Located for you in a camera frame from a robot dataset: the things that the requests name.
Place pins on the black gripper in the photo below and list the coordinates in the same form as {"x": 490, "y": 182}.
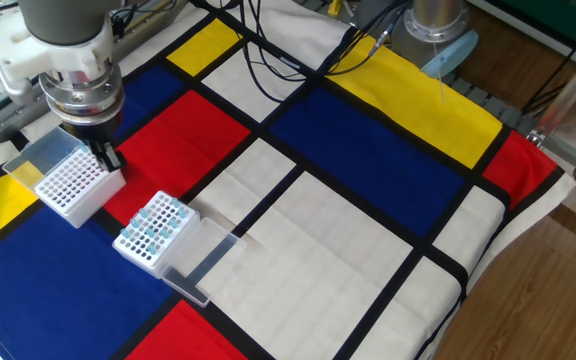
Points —
{"x": 93, "y": 129}

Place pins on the white pipette tip box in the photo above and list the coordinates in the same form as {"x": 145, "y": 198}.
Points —
{"x": 133, "y": 250}
{"x": 75, "y": 192}

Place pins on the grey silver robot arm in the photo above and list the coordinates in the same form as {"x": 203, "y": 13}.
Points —
{"x": 63, "y": 20}

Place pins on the colour block tablecloth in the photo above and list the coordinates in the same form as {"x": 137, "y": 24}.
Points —
{"x": 343, "y": 160}

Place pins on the yellow plastic clamp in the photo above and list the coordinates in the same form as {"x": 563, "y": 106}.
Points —
{"x": 334, "y": 7}

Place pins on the aluminium profile frame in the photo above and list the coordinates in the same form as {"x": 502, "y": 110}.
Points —
{"x": 573, "y": 87}

